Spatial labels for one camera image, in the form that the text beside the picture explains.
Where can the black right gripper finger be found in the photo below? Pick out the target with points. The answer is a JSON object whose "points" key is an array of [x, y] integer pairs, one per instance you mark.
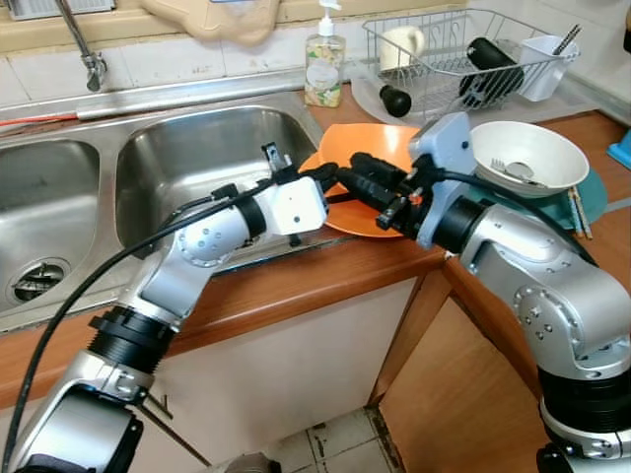
{"points": [[365, 192], [380, 166]]}

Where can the orange plate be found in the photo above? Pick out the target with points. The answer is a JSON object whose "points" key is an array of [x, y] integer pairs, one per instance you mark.
{"points": [[370, 138]]}

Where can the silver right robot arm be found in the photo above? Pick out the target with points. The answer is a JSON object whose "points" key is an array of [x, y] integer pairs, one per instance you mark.
{"points": [[552, 286]]}

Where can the white drain tray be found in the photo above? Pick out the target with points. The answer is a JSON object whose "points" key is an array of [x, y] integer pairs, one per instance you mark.
{"points": [[370, 99]]}

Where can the black round stopper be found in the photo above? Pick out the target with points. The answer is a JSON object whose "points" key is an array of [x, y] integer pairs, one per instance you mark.
{"points": [[395, 100]]}

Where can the stainless steel double sink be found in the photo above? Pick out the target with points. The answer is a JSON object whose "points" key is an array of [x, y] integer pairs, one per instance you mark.
{"points": [[187, 158]]}

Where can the clear soap pump bottle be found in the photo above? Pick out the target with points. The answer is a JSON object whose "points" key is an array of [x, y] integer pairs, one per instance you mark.
{"points": [[323, 74]]}

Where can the metal fork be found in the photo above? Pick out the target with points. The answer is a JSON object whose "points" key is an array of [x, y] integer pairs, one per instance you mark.
{"points": [[513, 172]]}

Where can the cream mug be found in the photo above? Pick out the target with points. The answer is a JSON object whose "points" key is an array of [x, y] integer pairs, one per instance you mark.
{"points": [[402, 47]]}

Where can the white bowl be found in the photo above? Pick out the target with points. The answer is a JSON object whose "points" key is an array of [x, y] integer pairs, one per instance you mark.
{"points": [[537, 143]]}

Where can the tan cloth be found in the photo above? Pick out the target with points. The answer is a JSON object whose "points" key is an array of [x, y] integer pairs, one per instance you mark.
{"points": [[212, 20]]}

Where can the black tumbler bottle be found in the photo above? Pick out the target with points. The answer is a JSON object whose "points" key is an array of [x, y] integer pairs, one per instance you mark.
{"points": [[493, 64]]}

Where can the teal plate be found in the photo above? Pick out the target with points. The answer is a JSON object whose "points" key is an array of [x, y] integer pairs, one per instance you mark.
{"points": [[582, 202]]}

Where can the white cabinet door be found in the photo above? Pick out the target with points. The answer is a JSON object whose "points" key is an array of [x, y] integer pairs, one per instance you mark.
{"points": [[296, 365]]}

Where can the white utensil holder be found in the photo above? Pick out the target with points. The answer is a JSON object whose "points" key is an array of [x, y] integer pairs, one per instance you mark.
{"points": [[545, 69]]}

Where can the metal faucet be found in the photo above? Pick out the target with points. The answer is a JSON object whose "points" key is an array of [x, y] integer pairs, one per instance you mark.
{"points": [[89, 54]]}

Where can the blue box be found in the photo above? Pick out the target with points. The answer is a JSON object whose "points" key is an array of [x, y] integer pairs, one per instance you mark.
{"points": [[621, 150]]}

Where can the metal chopsticks in holder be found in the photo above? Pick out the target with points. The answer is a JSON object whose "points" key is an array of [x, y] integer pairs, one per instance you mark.
{"points": [[567, 39]]}

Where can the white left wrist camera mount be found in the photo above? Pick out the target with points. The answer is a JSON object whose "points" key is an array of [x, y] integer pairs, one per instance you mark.
{"points": [[296, 207]]}

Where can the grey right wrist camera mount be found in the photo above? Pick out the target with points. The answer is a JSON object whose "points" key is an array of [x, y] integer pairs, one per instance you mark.
{"points": [[444, 148]]}

